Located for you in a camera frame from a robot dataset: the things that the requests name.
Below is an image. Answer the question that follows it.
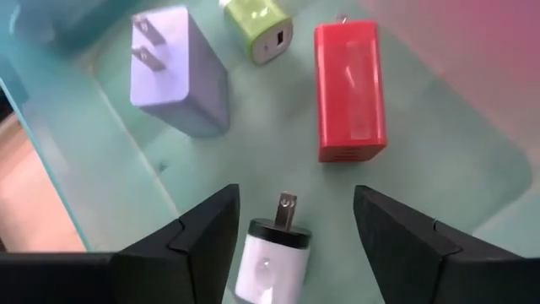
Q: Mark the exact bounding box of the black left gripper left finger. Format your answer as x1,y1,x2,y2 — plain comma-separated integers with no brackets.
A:
111,183,240,304

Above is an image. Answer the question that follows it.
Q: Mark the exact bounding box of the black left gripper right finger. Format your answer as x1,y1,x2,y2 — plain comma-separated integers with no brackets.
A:
353,184,524,304

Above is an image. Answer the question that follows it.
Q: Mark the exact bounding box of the white charger with black end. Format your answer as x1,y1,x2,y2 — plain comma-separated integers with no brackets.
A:
234,192,313,304

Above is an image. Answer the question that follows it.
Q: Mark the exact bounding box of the red four-port charger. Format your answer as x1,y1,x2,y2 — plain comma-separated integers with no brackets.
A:
313,14,388,164

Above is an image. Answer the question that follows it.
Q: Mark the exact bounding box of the lavender wall charger block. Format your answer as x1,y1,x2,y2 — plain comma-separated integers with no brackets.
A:
128,4,231,138

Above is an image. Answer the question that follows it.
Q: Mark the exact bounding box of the green usb charger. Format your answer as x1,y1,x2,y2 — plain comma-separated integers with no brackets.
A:
218,0,294,67

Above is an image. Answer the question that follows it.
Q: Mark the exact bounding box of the translucent green plastic bin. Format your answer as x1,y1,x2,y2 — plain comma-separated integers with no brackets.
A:
0,0,533,304

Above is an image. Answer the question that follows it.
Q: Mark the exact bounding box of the translucent pink plastic bin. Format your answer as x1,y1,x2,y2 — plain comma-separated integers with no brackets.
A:
354,0,540,144

